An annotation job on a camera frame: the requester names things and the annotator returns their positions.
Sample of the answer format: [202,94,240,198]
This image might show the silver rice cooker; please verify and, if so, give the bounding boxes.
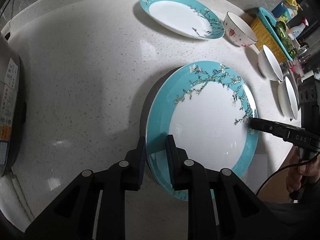
[0,31,27,177]

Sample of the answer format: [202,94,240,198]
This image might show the yellow plastic container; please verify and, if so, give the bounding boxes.
[286,0,303,12]

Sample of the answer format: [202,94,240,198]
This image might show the green leafy vegetables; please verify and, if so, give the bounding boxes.
[275,15,298,57]

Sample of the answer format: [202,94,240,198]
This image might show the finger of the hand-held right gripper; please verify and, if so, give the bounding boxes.
[249,117,304,141]

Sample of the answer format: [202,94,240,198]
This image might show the plain white bowl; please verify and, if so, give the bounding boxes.
[277,76,299,120]
[257,44,284,81]

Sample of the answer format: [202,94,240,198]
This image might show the white bowl with red print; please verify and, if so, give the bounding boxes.
[223,11,258,47]

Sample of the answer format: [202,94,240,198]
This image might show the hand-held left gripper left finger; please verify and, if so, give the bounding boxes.
[25,137,148,240]

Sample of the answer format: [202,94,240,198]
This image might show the teal floral plate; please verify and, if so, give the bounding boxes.
[146,60,258,202]
[139,0,225,40]

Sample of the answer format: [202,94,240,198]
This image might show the white spray bottle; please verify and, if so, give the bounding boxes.
[287,17,309,40]

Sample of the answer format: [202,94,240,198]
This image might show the person's dark clothing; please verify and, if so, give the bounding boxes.
[257,200,320,240]

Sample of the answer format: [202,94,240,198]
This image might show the person's right hand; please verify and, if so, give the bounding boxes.
[286,151,320,199]

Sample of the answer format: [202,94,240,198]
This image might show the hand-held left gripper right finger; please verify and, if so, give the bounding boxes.
[166,134,288,240]

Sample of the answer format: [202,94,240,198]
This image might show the teal plastic tray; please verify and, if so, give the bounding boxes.
[257,7,298,61]

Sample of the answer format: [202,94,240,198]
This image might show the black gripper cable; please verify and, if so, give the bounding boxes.
[255,164,304,195]

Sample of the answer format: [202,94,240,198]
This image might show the yellow woven basket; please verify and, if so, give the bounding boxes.
[249,15,288,63]

